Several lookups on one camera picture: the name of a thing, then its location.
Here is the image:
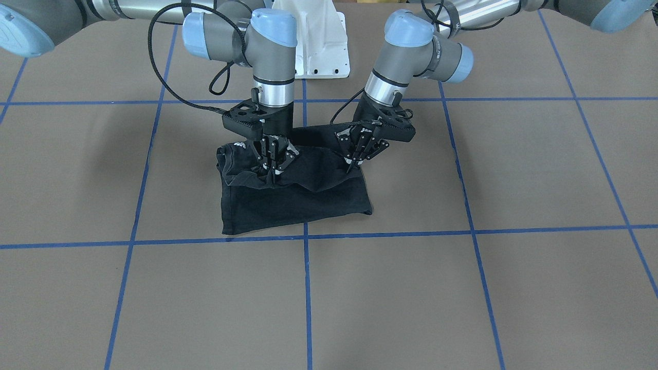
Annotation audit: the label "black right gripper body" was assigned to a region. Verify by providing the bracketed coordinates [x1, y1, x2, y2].
[252, 103, 299, 162]

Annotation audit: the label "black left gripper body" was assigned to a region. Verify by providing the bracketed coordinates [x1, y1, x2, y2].
[334, 98, 390, 162]

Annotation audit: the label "black printed t-shirt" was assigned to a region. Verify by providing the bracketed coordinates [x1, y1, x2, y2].
[216, 125, 372, 235]

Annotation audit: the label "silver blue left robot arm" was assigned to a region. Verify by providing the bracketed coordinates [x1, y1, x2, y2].
[336, 1, 655, 171]

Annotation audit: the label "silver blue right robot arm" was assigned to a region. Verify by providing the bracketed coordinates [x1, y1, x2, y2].
[2, 1, 299, 183]

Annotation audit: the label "blue tape grid lines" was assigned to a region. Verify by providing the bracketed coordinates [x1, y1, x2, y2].
[1, 10, 657, 369]

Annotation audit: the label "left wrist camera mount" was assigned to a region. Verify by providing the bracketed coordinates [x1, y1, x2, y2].
[370, 110, 416, 142]

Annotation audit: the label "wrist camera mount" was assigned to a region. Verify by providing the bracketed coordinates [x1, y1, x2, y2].
[222, 99, 275, 141]
[370, 110, 416, 142]

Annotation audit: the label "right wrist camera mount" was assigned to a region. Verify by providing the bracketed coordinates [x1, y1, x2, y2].
[222, 99, 275, 141]

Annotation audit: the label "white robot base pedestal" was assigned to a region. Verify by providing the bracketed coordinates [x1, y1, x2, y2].
[272, 1, 351, 79]

